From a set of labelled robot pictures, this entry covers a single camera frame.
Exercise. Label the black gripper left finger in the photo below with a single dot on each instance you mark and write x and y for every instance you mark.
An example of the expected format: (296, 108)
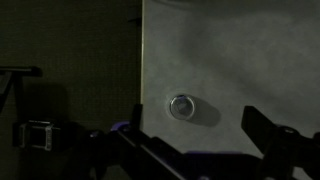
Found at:
(136, 118)

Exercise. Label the small silver buckle device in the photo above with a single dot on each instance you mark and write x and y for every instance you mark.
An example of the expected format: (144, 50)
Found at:
(43, 135)

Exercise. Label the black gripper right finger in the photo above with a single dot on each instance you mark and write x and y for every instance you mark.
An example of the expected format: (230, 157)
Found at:
(270, 139)

